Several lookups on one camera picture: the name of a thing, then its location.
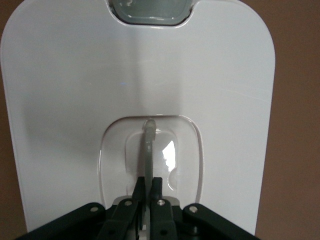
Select white box lid grey clips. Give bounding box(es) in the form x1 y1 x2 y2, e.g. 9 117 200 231
0 0 277 240

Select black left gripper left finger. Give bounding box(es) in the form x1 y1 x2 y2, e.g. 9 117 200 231
14 176 147 240

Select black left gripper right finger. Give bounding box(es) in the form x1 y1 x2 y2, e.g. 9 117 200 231
149 176 261 240

